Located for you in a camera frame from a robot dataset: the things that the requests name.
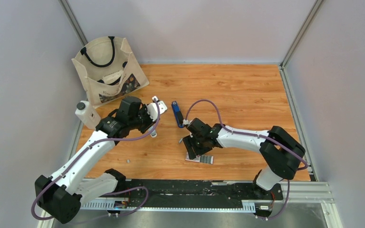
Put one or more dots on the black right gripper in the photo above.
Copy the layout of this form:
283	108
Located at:
188	143

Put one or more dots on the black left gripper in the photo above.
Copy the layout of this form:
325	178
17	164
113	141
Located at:
144	109

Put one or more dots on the dark blue stapler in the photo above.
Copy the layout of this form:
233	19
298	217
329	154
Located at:
177	114

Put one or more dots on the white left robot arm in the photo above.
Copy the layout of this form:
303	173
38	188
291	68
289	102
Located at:
61	195

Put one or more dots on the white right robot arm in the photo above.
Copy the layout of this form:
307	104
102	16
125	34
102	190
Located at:
281	152

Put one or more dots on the white plastic bottle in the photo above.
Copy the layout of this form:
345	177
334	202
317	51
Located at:
87	114

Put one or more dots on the beige canvas tote bag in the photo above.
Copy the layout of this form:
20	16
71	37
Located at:
108	70

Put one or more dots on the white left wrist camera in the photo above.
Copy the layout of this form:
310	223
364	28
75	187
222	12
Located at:
156	107

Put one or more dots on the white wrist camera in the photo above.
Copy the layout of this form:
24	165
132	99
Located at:
156	107
186	122

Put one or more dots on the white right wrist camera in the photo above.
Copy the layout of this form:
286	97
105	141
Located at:
186	122

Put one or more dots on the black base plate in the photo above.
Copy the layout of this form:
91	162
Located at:
194	194

